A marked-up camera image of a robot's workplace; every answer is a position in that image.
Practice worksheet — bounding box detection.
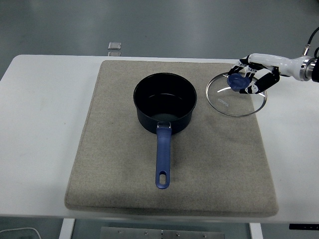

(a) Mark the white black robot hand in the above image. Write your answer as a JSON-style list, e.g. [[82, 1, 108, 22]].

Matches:
[[227, 52, 305, 96]]

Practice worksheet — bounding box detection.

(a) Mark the glass pot lid blue knob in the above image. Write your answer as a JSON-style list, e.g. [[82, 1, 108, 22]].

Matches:
[[205, 70, 268, 117]]

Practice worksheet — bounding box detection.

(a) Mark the black table control panel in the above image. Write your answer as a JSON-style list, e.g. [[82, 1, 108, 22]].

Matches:
[[289, 223, 319, 231]]

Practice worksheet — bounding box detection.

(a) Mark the white table leg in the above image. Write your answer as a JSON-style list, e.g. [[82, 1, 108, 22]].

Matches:
[[249, 222, 263, 239], [58, 218, 76, 239]]

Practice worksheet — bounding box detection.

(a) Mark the beige fabric mat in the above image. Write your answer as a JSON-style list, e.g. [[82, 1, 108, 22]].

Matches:
[[64, 59, 279, 217]]

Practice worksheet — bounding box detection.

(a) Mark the grey metal plate with screws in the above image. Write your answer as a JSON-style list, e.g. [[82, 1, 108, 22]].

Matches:
[[161, 230, 225, 239], [100, 227, 163, 239]]

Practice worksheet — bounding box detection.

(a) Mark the dark pot with blue handle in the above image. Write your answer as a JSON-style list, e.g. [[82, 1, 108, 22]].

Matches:
[[133, 72, 198, 189]]

